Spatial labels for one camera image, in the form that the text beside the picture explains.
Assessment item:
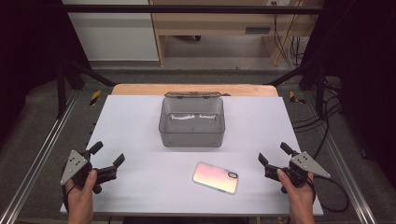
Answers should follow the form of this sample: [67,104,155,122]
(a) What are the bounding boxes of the aluminium rail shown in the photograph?
[0,91,80,224]
[303,92,377,224]

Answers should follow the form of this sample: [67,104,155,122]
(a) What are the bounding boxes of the white cabinet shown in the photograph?
[61,0,161,63]

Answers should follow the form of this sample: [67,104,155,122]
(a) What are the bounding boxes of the person's left hand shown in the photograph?
[64,169,98,213]

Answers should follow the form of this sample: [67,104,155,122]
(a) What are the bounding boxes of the pink iridescent smartphone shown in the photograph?
[191,161,239,195]

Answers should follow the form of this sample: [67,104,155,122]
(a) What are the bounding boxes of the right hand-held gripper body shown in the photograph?
[263,151,332,194]

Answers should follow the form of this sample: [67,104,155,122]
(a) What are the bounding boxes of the person's right hand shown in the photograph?
[276,169,316,213]

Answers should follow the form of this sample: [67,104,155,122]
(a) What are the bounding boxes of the bundle of hanging cables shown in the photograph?
[272,1,311,69]

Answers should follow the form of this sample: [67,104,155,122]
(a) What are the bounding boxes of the wooden desk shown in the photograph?
[148,0,323,67]

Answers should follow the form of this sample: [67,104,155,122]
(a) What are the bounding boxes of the black metal stand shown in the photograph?
[264,60,328,118]
[55,59,118,119]

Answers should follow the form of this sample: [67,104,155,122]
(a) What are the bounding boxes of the yellow black tape marker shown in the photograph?
[89,90,103,106]
[289,91,306,105]

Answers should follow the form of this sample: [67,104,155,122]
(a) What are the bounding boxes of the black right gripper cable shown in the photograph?
[311,176,350,215]

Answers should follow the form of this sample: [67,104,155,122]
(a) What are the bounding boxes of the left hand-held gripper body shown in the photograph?
[60,148,119,195]

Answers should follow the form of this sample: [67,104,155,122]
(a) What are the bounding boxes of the wooden table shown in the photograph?
[110,83,279,98]

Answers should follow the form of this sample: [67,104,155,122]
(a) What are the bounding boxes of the white board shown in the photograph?
[60,94,325,217]

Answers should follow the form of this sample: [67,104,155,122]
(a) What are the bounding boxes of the black floor cables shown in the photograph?
[291,78,344,160]

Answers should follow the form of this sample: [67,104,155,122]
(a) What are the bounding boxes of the grey transparent plastic box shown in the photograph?
[158,91,226,148]

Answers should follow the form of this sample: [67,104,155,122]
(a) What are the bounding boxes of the dark curtain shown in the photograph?
[0,0,92,141]
[303,0,396,181]

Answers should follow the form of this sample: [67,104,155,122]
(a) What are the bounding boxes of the black horizontal bar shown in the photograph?
[40,4,335,15]

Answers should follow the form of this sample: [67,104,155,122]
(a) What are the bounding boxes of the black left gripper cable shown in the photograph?
[61,183,77,214]

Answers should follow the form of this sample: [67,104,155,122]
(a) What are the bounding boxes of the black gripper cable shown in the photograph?
[61,183,77,214]
[311,176,350,215]

